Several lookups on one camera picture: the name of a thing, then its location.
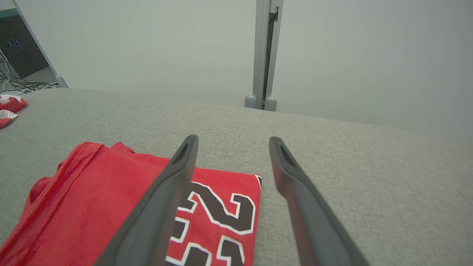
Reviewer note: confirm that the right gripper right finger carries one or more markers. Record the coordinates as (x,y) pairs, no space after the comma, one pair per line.
(314,221)

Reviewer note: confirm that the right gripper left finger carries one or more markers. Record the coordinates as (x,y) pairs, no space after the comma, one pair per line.
(155,214)

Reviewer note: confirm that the red white basketball jersey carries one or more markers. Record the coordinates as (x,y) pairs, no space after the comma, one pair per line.
(85,207)

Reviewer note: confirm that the red white basketball shorts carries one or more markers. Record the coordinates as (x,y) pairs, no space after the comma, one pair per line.
(11,105)

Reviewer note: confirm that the black equipment box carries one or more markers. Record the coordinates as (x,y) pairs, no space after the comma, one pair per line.
(20,51)

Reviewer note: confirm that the slanted grey frame post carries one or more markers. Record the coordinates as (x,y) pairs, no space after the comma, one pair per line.
(61,82)

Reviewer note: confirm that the grey partition post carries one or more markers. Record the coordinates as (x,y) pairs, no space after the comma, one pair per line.
(258,55)

